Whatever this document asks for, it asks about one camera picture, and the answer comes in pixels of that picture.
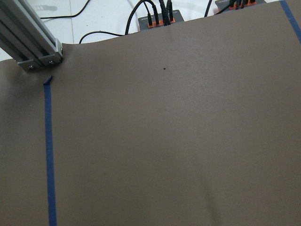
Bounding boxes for black orange connector box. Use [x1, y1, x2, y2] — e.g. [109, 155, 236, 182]
[138, 10, 184, 31]
[215, 0, 267, 14]

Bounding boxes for black cable by post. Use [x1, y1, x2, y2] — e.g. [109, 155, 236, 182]
[79, 30, 125, 45]

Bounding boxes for black cable on white table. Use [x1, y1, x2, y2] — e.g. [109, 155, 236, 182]
[40, 0, 91, 20]

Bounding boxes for aluminium frame post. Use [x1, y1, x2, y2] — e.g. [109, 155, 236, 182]
[0, 0, 63, 70]

